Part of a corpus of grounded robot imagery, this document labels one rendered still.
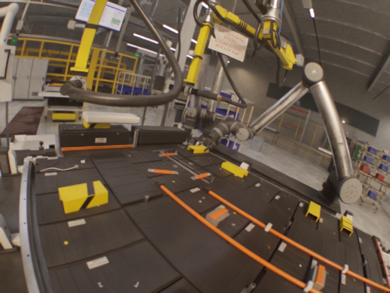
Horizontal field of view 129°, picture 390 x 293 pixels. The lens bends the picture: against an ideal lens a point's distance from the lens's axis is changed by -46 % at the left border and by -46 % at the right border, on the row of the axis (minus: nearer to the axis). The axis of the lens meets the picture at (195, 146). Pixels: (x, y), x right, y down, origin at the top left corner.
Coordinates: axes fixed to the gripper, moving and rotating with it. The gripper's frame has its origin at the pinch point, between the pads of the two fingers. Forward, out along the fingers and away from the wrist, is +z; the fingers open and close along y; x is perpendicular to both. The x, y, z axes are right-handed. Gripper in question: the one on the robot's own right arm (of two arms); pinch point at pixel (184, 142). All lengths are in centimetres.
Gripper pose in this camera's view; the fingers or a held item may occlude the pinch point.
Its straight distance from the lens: 184.4
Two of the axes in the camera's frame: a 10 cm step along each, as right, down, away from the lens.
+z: -2.5, 9.3, 2.7
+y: 6.8, -0.3, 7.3
